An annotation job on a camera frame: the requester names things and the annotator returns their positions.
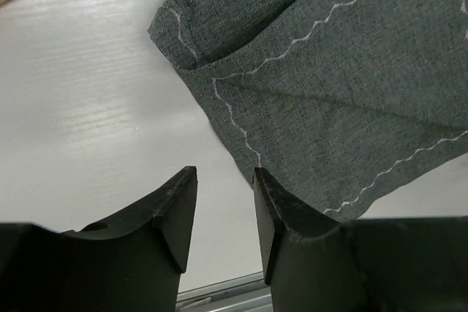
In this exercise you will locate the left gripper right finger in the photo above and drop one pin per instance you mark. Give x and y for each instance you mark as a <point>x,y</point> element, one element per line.
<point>314,263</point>

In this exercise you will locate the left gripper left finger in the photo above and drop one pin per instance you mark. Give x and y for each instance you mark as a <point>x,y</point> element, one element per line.
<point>131,260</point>

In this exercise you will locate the grey cloth napkin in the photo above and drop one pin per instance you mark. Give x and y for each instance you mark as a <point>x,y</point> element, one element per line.
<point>342,101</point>

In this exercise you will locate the aluminium frame rail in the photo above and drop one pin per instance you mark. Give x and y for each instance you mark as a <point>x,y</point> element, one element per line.
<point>245,293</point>

